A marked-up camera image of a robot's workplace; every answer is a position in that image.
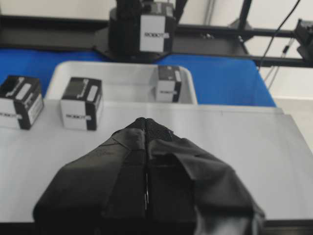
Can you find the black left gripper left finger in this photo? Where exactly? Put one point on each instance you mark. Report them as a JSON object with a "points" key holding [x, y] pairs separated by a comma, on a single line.
{"points": [[100, 193]]}

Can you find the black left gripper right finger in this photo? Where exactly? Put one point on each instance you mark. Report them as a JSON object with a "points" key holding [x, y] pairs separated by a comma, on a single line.
{"points": [[191, 192]]}

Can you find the black box from tray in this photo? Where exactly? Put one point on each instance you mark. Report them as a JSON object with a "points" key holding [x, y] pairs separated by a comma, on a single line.
{"points": [[168, 84]]}

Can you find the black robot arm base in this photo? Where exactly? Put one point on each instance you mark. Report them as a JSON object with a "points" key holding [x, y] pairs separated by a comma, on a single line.
{"points": [[138, 31]]}

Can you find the white base board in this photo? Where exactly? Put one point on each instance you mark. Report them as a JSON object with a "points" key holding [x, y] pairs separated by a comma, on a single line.
{"points": [[263, 145]]}

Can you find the near black Dynamixel box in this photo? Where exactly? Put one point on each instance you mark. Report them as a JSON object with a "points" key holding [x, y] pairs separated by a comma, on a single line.
{"points": [[82, 103]]}

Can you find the black dynamixel box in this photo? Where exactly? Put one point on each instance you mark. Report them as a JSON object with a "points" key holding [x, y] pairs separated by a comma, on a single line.
{"points": [[82, 103], [21, 101]]}

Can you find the white plastic tray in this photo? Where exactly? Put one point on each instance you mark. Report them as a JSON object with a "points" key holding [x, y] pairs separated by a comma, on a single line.
{"points": [[121, 82]]}

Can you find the far black Dynamixel box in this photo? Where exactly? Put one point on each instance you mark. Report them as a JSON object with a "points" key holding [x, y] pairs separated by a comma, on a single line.
{"points": [[21, 101]]}

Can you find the blue table mat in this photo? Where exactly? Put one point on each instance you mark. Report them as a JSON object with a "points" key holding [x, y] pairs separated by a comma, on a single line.
{"points": [[217, 80]]}

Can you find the black aluminium frame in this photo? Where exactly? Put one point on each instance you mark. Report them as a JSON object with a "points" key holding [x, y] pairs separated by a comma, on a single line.
{"points": [[61, 34]]}

